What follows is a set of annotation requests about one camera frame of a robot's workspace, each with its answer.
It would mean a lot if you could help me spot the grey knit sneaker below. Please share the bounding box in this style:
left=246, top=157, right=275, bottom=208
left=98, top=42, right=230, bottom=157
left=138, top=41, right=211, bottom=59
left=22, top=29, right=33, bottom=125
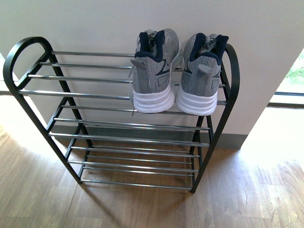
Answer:
left=175, top=33, right=229, bottom=116
left=129, top=28, right=182, bottom=114

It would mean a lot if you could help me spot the black metal shoe rack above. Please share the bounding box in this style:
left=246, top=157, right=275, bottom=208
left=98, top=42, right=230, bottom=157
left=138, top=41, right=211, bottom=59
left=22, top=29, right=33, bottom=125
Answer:
left=3, top=37, right=240, bottom=192

